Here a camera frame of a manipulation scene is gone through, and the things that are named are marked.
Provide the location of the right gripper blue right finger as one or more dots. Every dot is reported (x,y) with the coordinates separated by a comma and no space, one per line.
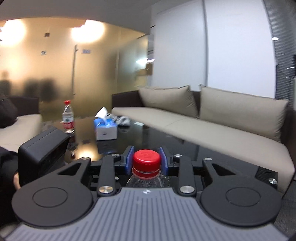
(164,153)

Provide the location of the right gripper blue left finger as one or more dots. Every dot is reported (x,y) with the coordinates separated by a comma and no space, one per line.
(128,158)

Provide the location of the clear water bottle red label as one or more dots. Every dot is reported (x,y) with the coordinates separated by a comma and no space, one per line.
(145,181)

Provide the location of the person left hand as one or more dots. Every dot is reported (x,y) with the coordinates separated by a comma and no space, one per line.
(16,181)

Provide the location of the beige armchair seat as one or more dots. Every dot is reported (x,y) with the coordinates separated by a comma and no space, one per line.
(25,128)

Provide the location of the crumpled cloth on table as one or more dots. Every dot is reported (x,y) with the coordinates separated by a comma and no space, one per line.
(119,120)

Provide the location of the blue tissue box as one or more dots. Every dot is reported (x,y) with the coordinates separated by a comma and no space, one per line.
(105,128)

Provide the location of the black bag on armchair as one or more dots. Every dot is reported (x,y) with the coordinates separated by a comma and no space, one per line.
(8,112)

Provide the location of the beige sofa back cushion left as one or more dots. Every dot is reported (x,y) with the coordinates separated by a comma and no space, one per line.
(176,100)

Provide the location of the beige sofa cushion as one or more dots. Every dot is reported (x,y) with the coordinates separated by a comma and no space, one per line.
(176,100)
(259,115)

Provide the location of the beige sofa seat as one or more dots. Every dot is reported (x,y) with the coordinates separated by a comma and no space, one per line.
(238,144)

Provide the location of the glass door metal handle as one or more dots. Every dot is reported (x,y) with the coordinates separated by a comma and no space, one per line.
(73,70)

